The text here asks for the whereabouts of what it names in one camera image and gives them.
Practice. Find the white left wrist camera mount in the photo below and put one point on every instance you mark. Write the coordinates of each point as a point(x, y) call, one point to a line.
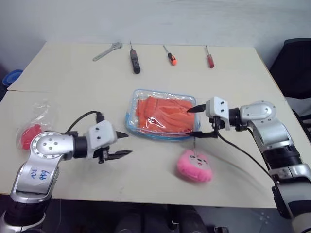
point(102, 133)

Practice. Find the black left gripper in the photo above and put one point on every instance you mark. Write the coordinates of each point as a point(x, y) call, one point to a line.
point(103, 155)

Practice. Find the orange and black screwdriver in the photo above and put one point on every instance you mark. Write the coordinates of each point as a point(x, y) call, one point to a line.
point(170, 58)

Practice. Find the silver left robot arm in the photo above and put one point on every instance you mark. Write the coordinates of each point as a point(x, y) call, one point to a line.
point(46, 145)

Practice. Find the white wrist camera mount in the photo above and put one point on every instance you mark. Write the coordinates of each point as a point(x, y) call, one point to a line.
point(102, 133)
point(218, 106)

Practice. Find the clear plastic pouch blue trim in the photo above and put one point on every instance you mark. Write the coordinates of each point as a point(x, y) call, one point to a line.
point(145, 93)

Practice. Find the red soft item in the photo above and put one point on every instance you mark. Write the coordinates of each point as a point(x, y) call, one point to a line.
point(29, 136)

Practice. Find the black electric screwdriver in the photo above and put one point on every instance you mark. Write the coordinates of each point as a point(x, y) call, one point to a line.
point(135, 60)

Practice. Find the blue round container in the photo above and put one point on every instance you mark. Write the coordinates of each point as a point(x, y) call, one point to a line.
point(12, 76)

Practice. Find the silver wrench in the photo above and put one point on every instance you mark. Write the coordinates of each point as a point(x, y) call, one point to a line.
point(107, 51)

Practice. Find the black chair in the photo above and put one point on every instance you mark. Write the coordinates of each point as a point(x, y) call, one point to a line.
point(291, 65)

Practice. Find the orange cloth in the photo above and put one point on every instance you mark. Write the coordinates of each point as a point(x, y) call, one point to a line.
point(165, 114)

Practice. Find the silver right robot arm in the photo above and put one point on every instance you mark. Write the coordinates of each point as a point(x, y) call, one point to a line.
point(262, 111)

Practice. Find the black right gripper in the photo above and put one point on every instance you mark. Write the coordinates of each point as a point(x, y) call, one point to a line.
point(217, 125)

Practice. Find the clear crumpled plastic bag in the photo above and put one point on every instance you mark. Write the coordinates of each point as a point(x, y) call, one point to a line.
point(43, 109)

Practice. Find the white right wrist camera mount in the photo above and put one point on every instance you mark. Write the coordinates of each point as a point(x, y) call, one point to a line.
point(218, 106)

